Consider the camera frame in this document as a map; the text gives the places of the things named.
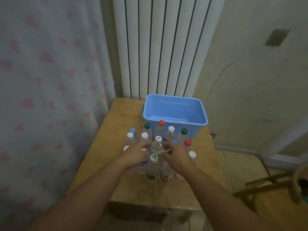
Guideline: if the person's left hand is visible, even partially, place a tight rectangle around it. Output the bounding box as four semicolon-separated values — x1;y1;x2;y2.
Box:
120;141;153;171

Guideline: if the person's right hand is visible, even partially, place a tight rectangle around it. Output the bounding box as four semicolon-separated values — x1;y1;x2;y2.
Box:
162;141;196;176

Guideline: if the bottle with green-white cap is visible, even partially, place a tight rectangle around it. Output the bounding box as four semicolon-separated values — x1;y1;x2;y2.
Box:
145;154;160;184

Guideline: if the group of plastic water bottles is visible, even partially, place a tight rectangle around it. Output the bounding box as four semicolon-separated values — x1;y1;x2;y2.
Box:
123;120;197;184

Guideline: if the blue plastic bin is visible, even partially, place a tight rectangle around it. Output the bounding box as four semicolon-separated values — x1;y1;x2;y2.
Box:
142;94;209;140

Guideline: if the person's right forearm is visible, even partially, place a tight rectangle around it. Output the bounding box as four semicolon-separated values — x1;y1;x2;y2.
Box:
185;166;286;231

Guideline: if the person's left forearm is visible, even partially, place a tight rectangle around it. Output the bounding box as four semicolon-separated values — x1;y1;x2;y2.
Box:
28;157;135;231

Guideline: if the wooden table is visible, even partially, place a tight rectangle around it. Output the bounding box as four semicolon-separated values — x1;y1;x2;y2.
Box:
68;97;227;224

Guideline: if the white baseboard strip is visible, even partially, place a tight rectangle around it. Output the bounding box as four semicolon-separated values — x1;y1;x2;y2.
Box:
214;145;259;156

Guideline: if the wooden chair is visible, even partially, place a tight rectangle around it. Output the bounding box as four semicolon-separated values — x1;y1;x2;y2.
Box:
233;163;308;212

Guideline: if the pink heart print curtain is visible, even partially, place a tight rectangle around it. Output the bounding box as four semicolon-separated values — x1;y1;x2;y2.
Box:
0;0;116;231

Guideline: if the white ribbed radiator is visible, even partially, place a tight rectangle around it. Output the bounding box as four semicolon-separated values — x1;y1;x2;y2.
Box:
112;0;227;99

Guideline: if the white door frame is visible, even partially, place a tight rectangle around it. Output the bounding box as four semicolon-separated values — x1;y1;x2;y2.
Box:
259;115;308;171

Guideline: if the grey wall plate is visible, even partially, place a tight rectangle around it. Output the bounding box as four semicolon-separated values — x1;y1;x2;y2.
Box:
265;29;290;47

